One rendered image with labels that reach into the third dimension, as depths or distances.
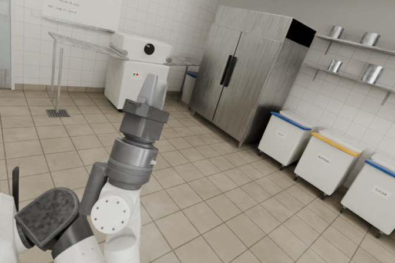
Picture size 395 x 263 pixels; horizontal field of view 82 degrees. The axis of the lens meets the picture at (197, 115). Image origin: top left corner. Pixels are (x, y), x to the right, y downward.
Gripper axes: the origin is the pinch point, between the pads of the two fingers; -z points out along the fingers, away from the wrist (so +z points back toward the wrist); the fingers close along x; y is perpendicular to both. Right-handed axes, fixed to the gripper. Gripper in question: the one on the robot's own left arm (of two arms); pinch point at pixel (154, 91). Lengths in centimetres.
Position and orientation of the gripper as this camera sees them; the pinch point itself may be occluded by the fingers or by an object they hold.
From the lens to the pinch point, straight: 47.4
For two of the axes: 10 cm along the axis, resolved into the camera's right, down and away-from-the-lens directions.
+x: -2.8, -1.5, -9.5
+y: -9.1, -2.6, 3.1
